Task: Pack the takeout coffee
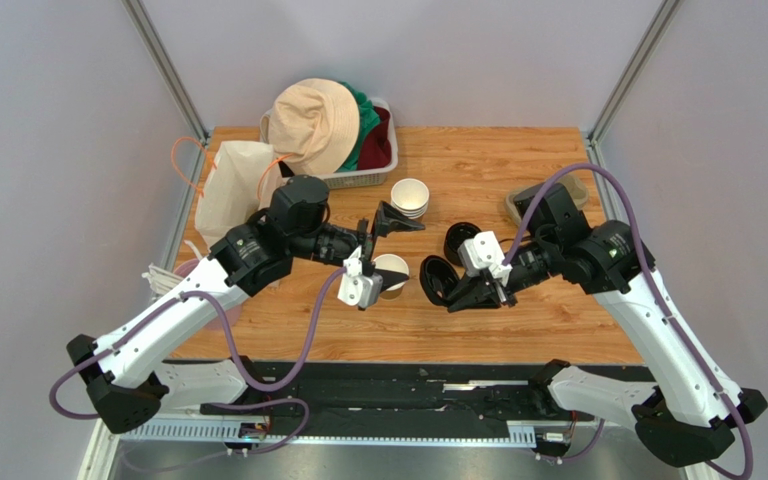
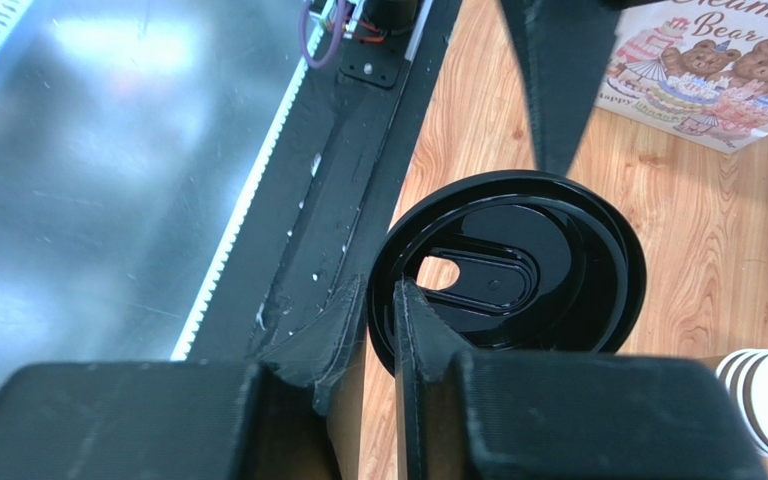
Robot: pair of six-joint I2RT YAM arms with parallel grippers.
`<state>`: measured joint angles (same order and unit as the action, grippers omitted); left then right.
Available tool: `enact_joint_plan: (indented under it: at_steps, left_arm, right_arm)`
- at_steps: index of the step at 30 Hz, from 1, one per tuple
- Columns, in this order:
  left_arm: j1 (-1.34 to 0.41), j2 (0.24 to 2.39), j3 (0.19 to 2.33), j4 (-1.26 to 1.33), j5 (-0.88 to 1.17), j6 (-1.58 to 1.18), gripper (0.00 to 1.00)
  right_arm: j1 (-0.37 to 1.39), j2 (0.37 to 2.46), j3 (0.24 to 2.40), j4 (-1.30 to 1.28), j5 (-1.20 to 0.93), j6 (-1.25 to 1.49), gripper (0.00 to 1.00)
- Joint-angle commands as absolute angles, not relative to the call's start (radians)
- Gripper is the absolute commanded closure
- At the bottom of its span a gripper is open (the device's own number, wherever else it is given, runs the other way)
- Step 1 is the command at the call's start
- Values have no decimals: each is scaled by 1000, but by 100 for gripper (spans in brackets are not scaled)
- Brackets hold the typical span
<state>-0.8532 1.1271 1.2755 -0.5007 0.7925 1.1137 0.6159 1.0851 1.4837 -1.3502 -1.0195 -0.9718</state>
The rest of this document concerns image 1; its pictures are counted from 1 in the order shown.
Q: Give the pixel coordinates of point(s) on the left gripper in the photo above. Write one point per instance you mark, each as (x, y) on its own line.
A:
(387, 222)

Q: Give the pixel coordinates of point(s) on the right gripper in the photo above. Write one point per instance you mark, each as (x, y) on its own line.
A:
(498, 285)

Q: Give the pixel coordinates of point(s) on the single brown paper cup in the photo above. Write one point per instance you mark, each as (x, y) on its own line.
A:
(395, 271)

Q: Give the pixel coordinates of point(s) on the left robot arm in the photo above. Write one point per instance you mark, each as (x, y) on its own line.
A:
(126, 372)

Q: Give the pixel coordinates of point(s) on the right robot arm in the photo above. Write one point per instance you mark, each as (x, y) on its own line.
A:
(690, 410)

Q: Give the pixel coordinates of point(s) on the stack of paper cups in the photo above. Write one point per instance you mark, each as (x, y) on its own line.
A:
(411, 197)

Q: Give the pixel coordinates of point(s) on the stack of black lids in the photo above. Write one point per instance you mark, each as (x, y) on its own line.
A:
(455, 236)

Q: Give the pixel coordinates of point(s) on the white plastic basket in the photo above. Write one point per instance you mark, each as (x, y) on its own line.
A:
(359, 177)

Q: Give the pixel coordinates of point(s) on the dark red cloth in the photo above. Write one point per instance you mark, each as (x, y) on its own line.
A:
(376, 150)

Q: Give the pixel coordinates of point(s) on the green cloth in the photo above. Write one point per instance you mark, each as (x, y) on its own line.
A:
(368, 120)

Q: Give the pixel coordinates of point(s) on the beige bucket hat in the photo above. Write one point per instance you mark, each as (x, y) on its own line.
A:
(313, 126)

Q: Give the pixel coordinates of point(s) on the pink plastic cup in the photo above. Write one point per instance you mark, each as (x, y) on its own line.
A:
(215, 324)

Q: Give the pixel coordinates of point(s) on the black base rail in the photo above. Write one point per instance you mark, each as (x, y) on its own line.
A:
(402, 402)

